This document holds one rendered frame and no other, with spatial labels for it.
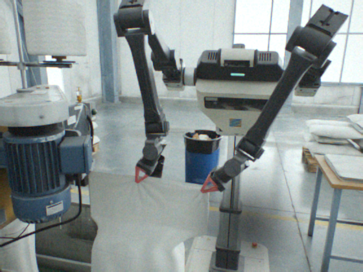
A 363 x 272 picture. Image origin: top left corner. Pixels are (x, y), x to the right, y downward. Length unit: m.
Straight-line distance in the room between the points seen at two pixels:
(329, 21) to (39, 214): 0.91
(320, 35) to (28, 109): 0.74
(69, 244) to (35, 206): 1.07
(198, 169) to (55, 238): 1.87
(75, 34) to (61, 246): 1.37
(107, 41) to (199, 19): 2.93
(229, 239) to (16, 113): 1.39
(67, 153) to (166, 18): 8.72
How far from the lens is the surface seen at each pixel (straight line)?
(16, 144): 0.84
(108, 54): 9.81
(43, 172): 0.85
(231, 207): 1.74
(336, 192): 2.21
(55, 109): 0.80
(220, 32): 9.06
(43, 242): 2.04
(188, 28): 9.23
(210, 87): 1.35
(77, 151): 0.83
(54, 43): 0.90
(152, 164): 1.10
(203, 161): 3.31
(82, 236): 1.85
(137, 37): 0.92
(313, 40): 0.84
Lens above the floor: 1.54
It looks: 15 degrees down
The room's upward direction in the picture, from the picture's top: 1 degrees clockwise
